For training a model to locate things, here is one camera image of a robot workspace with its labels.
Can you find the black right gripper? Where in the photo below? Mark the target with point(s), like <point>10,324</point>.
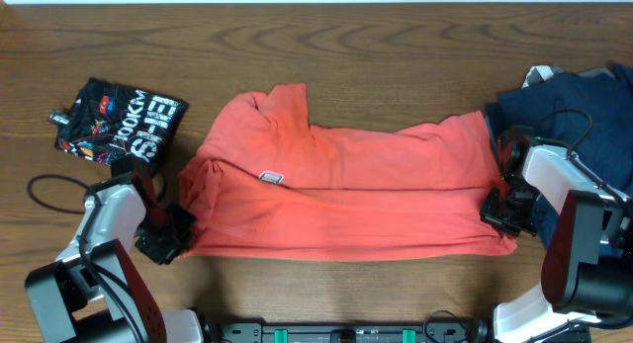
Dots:
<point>490,213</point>

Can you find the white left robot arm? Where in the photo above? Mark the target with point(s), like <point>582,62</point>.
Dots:
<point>93,292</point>

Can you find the grey white garment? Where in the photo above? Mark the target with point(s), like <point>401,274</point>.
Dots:
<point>539,74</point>

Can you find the navy blue garment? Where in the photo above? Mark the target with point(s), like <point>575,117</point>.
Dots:
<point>583,120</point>

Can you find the orange printed t-shirt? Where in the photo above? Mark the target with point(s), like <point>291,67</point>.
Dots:
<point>267,183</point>

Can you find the black printed folded t-shirt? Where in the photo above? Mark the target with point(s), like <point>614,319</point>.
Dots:
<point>108,121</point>

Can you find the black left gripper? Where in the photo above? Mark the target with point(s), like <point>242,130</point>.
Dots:
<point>161,239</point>

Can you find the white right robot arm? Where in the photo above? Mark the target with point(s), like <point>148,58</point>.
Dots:
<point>586,276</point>

